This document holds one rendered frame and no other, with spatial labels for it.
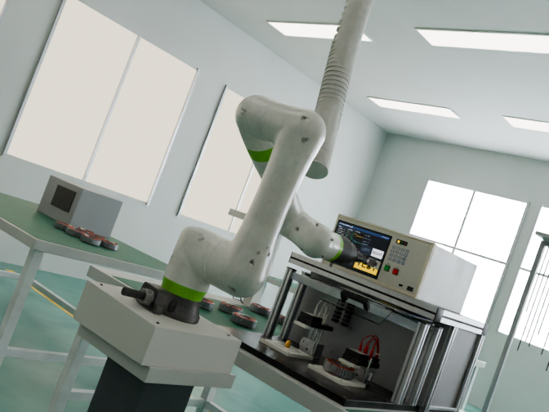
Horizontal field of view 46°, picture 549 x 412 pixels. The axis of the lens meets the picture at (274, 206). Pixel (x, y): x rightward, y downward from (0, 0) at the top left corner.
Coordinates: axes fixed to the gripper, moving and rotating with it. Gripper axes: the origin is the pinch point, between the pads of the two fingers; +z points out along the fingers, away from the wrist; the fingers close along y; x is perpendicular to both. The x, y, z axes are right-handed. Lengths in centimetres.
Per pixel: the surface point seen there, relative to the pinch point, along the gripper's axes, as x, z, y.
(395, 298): -8.7, 7.3, 9.1
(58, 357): -100, 0, -157
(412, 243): 11.8, 9.9, 5.9
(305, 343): -37.6, 9.2, -22.1
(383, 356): -30.7, 22.3, 3.9
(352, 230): 9.2, 9.8, -20.2
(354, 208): 80, 622, -471
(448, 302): -3.6, 35.4, 14.1
